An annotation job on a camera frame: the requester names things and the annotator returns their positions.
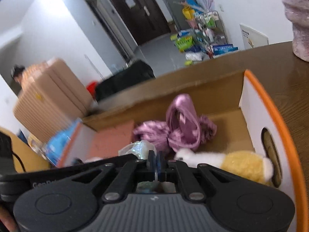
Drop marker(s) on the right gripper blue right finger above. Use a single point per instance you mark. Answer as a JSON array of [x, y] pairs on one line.
[[161, 166]]

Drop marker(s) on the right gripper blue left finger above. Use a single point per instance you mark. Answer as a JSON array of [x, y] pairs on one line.
[[151, 165]]

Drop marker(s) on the pink satin bow scrunchie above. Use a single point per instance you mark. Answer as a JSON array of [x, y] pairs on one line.
[[182, 128]]

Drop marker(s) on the pink layered sponge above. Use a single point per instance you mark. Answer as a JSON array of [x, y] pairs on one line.
[[107, 142]]

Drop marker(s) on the white yellow plush toy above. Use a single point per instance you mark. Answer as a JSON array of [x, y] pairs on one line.
[[247, 164]]

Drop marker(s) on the lavender fluffy headband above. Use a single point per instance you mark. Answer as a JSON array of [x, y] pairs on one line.
[[93, 159]]

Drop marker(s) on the yellow thermos jug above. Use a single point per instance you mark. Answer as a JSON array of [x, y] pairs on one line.
[[31, 161]]

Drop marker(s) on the hand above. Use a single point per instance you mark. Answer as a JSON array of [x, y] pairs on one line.
[[7, 220]]

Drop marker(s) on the blue wet wipes pack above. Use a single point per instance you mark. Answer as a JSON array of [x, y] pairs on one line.
[[56, 145]]

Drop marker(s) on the black bag on floor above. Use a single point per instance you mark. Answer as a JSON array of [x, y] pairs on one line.
[[138, 72]]

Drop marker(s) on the red cardboard box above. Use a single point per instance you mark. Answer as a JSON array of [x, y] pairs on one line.
[[244, 114]]

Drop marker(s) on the pink ribbed suitcase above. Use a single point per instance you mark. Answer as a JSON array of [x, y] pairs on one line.
[[53, 101]]

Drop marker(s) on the yellow bucket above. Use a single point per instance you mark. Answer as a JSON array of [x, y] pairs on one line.
[[188, 13]]

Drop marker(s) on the dark brown entrance door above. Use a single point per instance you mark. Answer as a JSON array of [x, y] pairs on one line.
[[143, 18]]

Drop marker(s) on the pink textured vase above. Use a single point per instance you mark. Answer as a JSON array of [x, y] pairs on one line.
[[296, 11]]

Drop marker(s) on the wire storage rack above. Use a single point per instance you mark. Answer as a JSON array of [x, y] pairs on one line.
[[211, 31]]

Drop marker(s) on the white board against wall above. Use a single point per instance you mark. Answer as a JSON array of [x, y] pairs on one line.
[[252, 38]]

